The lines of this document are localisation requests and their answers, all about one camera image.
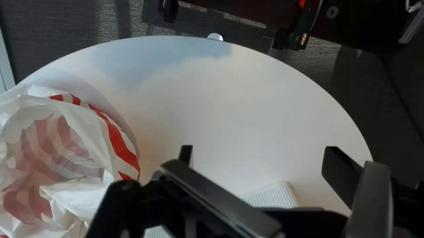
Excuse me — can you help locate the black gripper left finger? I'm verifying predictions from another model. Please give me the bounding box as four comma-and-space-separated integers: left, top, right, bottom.
153, 146, 284, 238

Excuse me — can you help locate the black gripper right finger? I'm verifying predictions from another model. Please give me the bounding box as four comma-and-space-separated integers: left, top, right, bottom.
322, 147, 394, 238

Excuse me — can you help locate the white storage box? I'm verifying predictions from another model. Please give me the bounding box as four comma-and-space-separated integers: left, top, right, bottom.
244, 182, 298, 210

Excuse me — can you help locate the red white plastic bag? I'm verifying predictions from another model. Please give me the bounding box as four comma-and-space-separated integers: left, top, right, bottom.
0, 85, 142, 238

